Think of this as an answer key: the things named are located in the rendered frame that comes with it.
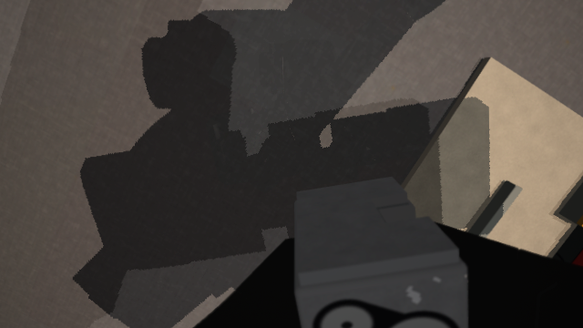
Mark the tan flat slab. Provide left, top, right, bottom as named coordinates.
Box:
left=401, top=57, right=583, bottom=258

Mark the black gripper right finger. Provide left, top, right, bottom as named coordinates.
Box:
left=435, top=222, right=583, bottom=328

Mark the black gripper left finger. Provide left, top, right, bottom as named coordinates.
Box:
left=193, top=238, right=302, bottom=328

